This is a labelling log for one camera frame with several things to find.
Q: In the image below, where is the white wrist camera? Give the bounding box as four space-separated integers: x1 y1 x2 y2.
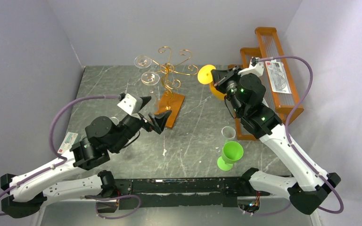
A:
238 57 264 77
117 93 143 117

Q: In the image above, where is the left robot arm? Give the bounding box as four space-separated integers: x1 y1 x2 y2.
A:
0 93 172 218

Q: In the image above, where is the small blue white packet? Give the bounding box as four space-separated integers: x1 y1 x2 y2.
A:
57 132 79 154

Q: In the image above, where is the gold wire wine glass rack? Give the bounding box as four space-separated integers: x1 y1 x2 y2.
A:
148 46 198 93

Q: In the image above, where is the orange wooden tiered shelf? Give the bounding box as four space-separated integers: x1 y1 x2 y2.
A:
240 27 300 123

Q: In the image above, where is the white packaged item on shelf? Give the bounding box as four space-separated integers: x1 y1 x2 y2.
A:
265 60 292 94

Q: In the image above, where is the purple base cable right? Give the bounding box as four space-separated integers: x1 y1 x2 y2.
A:
240 193 291 217

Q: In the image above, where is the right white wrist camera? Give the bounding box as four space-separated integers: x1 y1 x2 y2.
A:
238 57 264 77

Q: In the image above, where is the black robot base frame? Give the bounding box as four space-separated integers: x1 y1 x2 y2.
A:
97 170 269 210

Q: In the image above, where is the orange plastic goblet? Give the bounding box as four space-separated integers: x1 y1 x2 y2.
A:
197 65 225 101

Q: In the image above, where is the green plastic goblet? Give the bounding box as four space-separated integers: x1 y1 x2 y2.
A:
217 141 244 171

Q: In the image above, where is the clear wine glass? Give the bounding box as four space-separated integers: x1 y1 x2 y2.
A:
140 71 160 97
110 117 119 125
134 55 157 70

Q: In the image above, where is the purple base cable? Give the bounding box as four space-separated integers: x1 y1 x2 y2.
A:
240 193 291 217
84 194 143 220

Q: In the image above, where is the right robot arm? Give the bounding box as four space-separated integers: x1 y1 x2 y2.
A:
204 66 341 215

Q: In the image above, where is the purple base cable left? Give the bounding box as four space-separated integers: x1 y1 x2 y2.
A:
84 194 143 220

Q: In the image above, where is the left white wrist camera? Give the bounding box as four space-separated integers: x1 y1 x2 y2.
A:
117 93 143 117

